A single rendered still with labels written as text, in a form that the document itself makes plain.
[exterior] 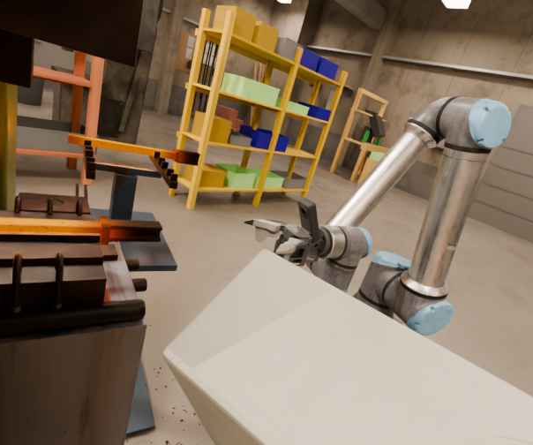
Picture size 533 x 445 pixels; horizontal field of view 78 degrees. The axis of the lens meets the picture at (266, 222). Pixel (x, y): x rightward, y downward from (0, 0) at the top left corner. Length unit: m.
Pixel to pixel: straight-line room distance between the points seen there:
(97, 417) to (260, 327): 0.54
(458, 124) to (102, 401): 1.01
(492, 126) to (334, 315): 0.91
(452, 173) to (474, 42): 9.50
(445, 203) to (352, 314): 0.92
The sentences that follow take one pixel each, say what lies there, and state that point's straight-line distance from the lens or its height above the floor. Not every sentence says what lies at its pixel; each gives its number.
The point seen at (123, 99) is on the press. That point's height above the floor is 0.73.
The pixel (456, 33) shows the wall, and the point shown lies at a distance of 10.72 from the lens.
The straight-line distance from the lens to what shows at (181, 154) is 1.26.
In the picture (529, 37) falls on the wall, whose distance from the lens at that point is 10.25.
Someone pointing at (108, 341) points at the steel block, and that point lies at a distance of 0.57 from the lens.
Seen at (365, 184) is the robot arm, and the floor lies 1.12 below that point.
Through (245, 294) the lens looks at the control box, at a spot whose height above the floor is 1.18.
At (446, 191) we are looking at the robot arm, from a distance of 1.07.
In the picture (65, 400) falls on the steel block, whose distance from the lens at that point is 0.64.
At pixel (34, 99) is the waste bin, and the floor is 0.12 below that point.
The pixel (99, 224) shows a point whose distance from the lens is 0.63.
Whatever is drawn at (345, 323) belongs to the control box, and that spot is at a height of 1.19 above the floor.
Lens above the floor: 1.28
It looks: 20 degrees down
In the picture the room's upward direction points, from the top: 17 degrees clockwise
